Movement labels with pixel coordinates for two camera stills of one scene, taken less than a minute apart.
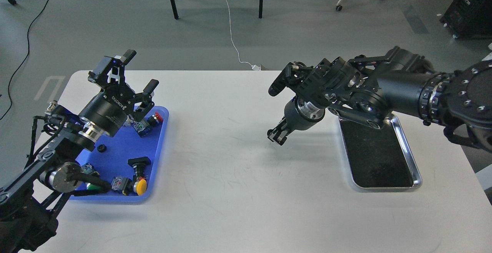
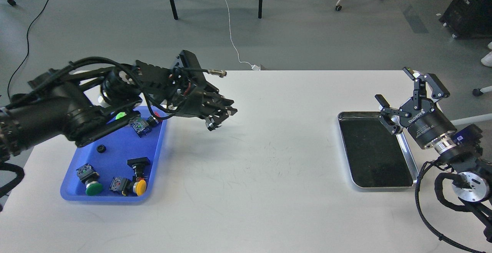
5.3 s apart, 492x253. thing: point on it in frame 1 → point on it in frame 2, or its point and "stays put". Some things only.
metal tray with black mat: x=380 y=160 stays put
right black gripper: x=298 y=116 → x=425 y=122
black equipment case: x=469 y=16 stays put
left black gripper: x=108 y=112 → x=205 y=102
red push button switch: x=142 y=126 stays put
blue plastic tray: x=127 y=161 stays put
